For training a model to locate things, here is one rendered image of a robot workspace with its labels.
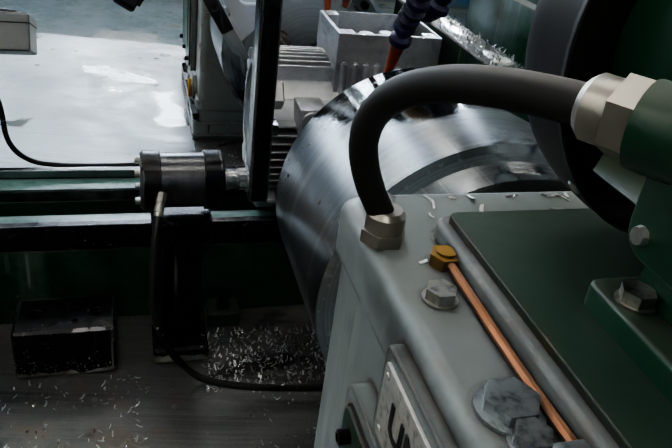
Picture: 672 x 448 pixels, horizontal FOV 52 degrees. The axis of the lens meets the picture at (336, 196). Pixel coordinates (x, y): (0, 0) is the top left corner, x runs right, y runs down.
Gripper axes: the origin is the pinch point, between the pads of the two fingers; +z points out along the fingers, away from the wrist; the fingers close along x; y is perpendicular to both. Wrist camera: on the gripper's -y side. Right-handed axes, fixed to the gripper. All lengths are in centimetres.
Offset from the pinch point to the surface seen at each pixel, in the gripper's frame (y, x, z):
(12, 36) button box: -25.4, 15.2, -10.3
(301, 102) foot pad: 3.9, -13.5, 3.6
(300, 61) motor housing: 6.0, -8.7, 1.4
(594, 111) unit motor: 10, -67, -17
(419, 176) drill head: 8.0, -43.9, -1.7
